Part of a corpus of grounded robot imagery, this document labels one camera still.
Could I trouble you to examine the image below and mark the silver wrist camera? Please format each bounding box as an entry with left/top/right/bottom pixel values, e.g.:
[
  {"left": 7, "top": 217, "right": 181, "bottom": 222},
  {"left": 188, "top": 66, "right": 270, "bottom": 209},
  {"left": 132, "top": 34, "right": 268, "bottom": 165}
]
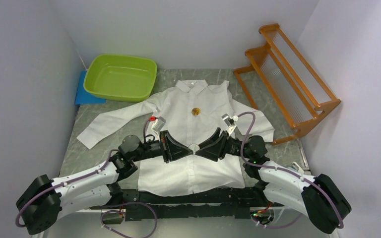
[
  {"left": 222, "top": 114, "right": 239, "bottom": 135},
  {"left": 149, "top": 116, "right": 166, "bottom": 136}
]

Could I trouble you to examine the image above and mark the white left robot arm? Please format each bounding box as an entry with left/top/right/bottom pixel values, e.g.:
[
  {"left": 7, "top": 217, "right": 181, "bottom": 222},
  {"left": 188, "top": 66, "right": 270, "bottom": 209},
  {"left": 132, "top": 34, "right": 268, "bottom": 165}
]
[{"left": 15, "top": 130, "right": 193, "bottom": 235}]

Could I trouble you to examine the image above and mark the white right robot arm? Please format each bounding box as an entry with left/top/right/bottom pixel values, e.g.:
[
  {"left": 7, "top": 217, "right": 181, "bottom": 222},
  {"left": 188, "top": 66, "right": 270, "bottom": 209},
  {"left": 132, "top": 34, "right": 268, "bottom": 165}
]
[{"left": 195, "top": 129, "right": 352, "bottom": 234}]

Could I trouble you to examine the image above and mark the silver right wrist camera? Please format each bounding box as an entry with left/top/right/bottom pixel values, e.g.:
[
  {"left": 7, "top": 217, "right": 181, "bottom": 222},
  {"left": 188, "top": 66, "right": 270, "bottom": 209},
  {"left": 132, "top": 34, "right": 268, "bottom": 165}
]
[{"left": 222, "top": 114, "right": 239, "bottom": 135}]

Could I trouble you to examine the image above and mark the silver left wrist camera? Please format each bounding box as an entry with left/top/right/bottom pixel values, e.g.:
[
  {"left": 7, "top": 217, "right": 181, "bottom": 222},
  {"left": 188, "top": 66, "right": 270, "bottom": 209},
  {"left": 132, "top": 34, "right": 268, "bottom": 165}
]
[{"left": 149, "top": 116, "right": 166, "bottom": 136}]

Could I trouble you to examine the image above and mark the green plastic basin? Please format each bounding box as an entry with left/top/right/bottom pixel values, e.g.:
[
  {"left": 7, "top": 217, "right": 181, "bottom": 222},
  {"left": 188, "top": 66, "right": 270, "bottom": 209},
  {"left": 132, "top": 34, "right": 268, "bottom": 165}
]
[{"left": 83, "top": 54, "right": 157, "bottom": 102}]

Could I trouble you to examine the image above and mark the blue flat mat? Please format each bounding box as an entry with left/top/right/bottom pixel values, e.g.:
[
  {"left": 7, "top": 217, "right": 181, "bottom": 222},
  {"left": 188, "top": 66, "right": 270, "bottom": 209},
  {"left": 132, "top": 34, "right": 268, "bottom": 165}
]
[{"left": 75, "top": 70, "right": 106, "bottom": 105}]

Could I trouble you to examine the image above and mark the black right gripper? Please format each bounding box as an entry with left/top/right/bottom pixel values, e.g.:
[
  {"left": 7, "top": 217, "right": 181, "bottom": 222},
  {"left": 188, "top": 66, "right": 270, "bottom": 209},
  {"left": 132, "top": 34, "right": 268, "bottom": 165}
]
[{"left": 194, "top": 127, "right": 252, "bottom": 162}]

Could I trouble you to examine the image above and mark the white button-up shirt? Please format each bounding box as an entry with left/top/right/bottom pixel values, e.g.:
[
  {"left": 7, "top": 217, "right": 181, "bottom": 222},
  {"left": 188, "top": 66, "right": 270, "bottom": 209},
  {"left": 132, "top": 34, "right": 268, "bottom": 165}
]
[{"left": 78, "top": 80, "right": 274, "bottom": 196}]

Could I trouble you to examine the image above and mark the small light blue object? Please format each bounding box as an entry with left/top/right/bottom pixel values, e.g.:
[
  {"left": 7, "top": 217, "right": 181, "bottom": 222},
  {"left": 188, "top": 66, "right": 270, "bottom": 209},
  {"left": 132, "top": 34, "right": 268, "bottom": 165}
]
[{"left": 291, "top": 162, "right": 305, "bottom": 174}]

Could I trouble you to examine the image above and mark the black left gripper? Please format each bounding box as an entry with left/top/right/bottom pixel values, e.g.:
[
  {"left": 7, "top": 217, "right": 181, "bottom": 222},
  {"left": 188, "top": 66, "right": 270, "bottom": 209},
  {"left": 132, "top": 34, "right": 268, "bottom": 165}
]
[{"left": 132, "top": 130, "right": 193, "bottom": 163}]

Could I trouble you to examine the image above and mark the orange wooden rack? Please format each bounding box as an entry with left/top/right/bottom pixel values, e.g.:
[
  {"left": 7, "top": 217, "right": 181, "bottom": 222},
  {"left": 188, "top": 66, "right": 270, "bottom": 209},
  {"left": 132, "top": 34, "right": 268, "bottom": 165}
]
[{"left": 233, "top": 23, "right": 341, "bottom": 145}]

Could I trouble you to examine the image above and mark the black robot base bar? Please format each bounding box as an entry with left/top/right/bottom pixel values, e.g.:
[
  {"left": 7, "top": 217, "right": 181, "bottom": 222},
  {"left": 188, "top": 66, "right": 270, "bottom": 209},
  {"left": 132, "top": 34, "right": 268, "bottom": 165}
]
[{"left": 91, "top": 187, "right": 282, "bottom": 221}]

